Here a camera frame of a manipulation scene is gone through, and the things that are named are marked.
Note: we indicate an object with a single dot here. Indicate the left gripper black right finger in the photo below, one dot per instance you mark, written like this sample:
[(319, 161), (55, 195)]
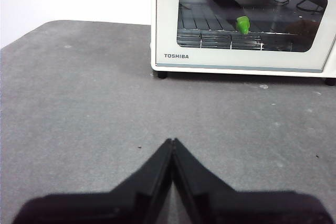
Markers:
[(236, 208)]

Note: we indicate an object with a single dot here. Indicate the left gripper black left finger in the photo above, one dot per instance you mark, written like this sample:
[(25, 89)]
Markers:
[(118, 205)]

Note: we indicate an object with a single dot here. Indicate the purple eggplant with green stem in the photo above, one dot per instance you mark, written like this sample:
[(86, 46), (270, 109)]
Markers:
[(242, 24)]

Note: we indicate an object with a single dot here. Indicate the white Toshiba toaster oven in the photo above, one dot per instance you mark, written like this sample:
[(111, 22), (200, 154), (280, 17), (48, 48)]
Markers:
[(153, 24)]

